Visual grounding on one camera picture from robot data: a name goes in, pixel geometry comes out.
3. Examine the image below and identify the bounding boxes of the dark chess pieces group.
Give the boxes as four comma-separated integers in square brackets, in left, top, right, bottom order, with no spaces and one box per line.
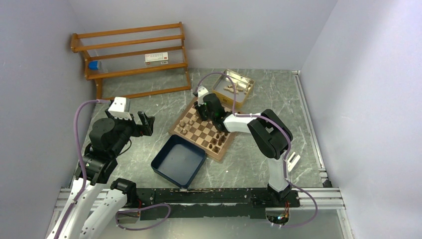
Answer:
[208,132,229,154]

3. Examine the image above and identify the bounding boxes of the wooden shelf rack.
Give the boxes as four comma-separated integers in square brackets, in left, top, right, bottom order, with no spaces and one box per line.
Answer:
[70,22,192,99]

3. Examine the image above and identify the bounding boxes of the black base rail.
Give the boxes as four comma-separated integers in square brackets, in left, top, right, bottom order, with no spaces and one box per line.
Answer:
[124,188,301,220]

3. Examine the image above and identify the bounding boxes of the blue square tray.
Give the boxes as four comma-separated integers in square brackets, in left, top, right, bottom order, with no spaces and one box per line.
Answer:
[151,135,207,189]

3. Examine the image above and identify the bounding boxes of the light chess pieces pile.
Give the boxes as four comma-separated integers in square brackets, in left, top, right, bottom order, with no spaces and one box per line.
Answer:
[223,83,252,95]

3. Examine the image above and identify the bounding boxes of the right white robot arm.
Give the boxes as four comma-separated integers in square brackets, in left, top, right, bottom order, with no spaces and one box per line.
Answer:
[193,92,293,206]

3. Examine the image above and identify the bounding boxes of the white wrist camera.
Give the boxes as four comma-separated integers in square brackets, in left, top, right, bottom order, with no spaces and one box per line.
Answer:
[197,86,209,98]
[107,97,131,120]

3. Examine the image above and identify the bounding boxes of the gold metal tin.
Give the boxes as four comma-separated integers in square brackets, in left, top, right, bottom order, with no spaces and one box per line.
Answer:
[211,69,255,109]

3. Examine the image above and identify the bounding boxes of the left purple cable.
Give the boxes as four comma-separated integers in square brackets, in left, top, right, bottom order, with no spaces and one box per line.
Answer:
[54,99,111,239]

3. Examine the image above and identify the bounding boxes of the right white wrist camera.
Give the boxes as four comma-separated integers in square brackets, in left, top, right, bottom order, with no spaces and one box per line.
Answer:
[197,86,209,98]

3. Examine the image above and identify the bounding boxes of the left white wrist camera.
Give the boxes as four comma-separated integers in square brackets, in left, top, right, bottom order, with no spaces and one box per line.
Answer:
[107,97,131,120]

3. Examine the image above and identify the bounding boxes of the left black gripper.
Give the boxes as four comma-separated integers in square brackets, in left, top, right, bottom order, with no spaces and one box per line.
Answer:
[105,107,154,156]

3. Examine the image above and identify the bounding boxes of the white red box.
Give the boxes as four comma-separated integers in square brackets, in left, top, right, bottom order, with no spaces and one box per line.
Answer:
[145,52,169,66]

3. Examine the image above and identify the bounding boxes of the wooden chess board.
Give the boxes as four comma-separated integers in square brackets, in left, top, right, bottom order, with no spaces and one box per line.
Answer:
[169,98,237,161]

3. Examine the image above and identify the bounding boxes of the small white plastic part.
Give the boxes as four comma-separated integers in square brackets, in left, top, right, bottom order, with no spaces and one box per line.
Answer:
[287,152,301,172]

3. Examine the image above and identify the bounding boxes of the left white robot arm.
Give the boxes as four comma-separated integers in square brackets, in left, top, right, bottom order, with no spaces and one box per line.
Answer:
[48,112,155,239]

